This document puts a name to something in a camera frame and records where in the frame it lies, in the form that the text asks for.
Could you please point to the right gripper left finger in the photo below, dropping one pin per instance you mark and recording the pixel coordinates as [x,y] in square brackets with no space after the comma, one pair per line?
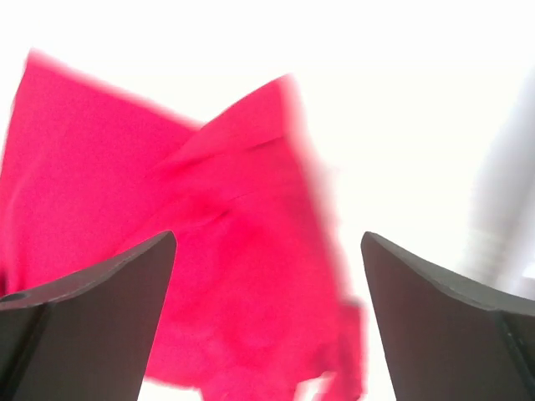
[86,336]

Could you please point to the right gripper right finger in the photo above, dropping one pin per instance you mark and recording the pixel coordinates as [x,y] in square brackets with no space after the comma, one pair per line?
[447,337]

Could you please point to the crimson pink t shirt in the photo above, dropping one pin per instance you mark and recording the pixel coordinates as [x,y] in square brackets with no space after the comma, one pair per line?
[255,304]

